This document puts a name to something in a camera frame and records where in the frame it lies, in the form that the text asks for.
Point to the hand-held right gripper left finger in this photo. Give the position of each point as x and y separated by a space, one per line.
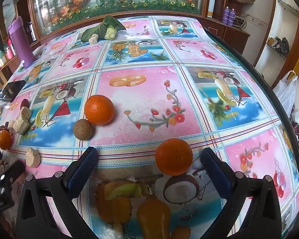
83 171

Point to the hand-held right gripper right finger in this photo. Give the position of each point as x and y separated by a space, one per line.
214 171

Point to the small orange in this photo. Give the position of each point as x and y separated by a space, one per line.
4 140

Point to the beige dried fruit chunk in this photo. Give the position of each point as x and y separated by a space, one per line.
12 124
21 126
93 39
33 157
25 113

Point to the brown round fruit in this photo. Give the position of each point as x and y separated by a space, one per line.
83 129

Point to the large orange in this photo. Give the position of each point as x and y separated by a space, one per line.
99 110

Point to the black smartphone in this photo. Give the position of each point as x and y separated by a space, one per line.
12 89

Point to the wooden side cabinet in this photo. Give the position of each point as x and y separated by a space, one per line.
1 57

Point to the white plastic bag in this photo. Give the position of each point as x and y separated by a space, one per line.
286 90

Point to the purple bottle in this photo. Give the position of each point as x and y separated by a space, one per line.
21 43

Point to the low wooden cabinet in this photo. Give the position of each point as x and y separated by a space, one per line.
233 36

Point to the pale green cauliflower piece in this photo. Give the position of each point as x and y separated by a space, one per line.
111 32

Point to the green leafy vegetable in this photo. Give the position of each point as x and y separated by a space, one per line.
94 29

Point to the dark bag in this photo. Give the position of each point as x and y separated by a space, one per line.
282 45

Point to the purple spray can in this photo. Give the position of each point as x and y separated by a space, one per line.
231 16
225 15

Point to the brown wicker basket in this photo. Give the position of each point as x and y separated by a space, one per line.
239 1

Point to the white wall shelf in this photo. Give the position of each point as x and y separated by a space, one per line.
279 25

